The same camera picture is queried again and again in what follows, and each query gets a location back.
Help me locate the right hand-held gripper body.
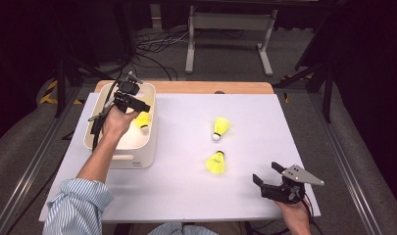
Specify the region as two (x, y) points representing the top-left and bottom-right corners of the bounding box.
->
(260, 164), (325, 206)

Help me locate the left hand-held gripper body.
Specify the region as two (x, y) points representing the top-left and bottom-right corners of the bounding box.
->
(113, 71), (144, 114)

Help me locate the yellow shuttlecock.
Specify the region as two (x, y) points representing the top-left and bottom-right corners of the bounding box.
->
(205, 150), (227, 175)
(134, 111), (152, 135)
(211, 116), (232, 142)

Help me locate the white plastic bin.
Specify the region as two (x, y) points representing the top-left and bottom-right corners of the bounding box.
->
(82, 81), (159, 170)

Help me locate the person's right hand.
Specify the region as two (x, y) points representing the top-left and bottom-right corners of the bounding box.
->
(273, 199), (314, 235)

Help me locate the person's left hand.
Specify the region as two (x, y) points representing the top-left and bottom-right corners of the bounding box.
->
(102, 106), (140, 140)

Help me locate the yellow black floor tape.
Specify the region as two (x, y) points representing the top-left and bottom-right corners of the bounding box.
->
(279, 72), (314, 104)
(38, 79), (85, 106)

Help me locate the black metal stand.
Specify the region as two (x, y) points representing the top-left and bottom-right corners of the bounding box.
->
(273, 62), (334, 124)

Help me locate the person's striped shirt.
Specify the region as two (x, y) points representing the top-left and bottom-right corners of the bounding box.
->
(42, 177), (220, 235)

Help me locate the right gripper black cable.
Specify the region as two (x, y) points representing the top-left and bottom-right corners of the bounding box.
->
(299, 192), (319, 235)

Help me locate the bundle of floor cables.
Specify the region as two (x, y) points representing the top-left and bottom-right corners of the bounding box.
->
(133, 27), (190, 82)

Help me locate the left gripper cable with plug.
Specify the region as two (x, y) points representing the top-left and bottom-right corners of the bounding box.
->
(87, 79), (120, 154)

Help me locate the aluminium rail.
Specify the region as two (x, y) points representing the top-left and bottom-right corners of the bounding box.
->
(310, 92), (381, 235)
(0, 81), (89, 235)

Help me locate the white metal stand frame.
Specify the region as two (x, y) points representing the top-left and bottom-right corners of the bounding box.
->
(184, 4), (278, 77)

